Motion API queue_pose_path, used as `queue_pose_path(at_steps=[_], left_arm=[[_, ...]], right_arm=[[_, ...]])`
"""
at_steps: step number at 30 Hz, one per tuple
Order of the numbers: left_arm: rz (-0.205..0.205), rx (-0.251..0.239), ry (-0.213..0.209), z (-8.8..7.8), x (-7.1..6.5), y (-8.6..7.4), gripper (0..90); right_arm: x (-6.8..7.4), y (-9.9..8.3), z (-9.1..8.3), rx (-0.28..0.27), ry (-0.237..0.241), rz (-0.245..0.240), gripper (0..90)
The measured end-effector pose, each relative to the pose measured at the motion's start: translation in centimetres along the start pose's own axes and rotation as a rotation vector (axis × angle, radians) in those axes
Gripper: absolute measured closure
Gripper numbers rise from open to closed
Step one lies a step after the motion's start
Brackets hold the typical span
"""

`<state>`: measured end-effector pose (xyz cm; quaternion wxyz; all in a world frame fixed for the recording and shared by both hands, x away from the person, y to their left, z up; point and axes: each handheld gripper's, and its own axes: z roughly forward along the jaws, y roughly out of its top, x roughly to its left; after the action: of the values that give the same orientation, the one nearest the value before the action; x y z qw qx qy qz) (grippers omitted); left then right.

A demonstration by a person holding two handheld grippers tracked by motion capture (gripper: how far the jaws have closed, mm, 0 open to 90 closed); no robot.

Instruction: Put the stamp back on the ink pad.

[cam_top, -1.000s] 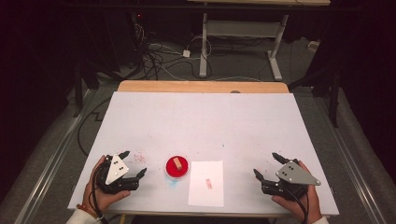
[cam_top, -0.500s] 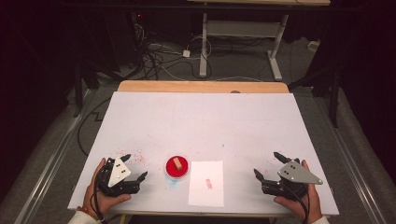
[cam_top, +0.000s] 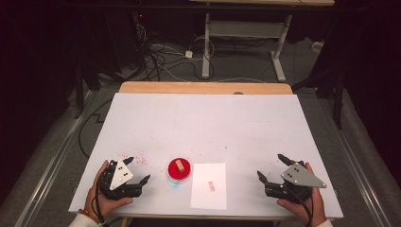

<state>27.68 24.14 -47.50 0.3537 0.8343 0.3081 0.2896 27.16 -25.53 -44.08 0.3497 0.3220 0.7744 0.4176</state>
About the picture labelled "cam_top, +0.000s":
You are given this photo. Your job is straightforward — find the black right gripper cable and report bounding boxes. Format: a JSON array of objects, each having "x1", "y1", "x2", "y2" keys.
[{"x1": 288, "y1": 185, "x2": 314, "y2": 227}]

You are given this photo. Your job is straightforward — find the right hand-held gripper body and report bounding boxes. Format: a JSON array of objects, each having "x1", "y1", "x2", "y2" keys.
[{"x1": 264, "y1": 161, "x2": 328, "y2": 203}]

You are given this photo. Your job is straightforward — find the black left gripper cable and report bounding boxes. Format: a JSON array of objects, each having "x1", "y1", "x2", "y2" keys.
[{"x1": 94, "y1": 169, "x2": 110, "y2": 227}]

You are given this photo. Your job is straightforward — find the metal floor rail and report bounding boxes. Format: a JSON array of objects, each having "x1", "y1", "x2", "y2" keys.
[
  {"x1": 12, "y1": 90, "x2": 99, "y2": 227},
  {"x1": 316, "y1": 96, "x2": 392, "y2": 227}
]

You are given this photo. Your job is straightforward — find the round red ink pad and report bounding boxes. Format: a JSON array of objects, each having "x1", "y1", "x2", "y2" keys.
[{"x1": 166, "y1": 157, "x2": 193, "y2": 183}]

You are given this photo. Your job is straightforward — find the large white board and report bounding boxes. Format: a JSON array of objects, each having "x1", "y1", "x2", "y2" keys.
[{"x1": 68, "y1": 92, "x2": 344, "y2": 219}]

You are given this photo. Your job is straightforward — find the black stand leg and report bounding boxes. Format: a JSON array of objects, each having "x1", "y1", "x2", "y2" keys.
[
  {"x1": 291, "y1": 67, "x2": 347, "y2": 131},
  {"x1": 73, "y1": 61, "x2": 102, "y2": 120}
]

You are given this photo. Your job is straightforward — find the white desk with metal legs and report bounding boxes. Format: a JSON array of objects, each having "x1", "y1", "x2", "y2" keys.
[{"x1": 188, "y1": 0, "x2": 336, "y2": 83}]

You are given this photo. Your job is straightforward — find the wooden table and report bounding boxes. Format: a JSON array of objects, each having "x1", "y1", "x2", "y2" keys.
[{"x1": 118, "y1": 80, "x2": 294, "y2": 96}]

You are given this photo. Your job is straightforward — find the black floor cable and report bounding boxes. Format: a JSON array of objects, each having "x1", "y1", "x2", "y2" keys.
[{"x1": 78, "y1": 98, "x2": 113, "y2": 159}]

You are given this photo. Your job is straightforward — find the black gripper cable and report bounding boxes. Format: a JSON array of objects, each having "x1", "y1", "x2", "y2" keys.
[
  {"x1": 288, "y1": 185, "x2": 314, "y2": 227},
  {"x1": 94, "y1": 169, "x2": 110, "y2": 227}
]

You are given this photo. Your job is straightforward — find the red bracelet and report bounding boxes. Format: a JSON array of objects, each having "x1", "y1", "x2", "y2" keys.
[{"x1": 78, "y1": 208, "x2": 101, "y2": 224}]

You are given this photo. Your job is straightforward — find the white paper sheet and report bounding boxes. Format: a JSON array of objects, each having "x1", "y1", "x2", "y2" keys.
[{"x1": 190, "y1": 162, "x2": 228, "y2": 211}]

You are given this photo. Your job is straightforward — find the person's left hand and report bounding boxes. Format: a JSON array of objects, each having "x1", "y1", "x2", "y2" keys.
[{"x1": 84, "y1": 160, "x2": 134, "y2": 219}]

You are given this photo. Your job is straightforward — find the person's right hand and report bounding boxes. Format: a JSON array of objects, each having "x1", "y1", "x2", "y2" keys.
[{"x1": 276, "y1": 162, "x2": 327, "y2": 227}]

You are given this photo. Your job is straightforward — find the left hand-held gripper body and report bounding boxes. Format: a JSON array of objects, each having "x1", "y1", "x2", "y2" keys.
[{"x1": 99, "y1": 159, "x2": 144, "y2": 201}]

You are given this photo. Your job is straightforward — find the tangle of floor cables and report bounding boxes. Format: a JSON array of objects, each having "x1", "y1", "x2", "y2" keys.
[{"x1": 133, "y1": 22, "x2": 218, "y2": 83}]

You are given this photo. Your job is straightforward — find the white left sleeve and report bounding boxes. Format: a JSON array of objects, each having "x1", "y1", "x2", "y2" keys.
[{"x1": 67, "y1": 213, "x2": 103, "y2": 227}]

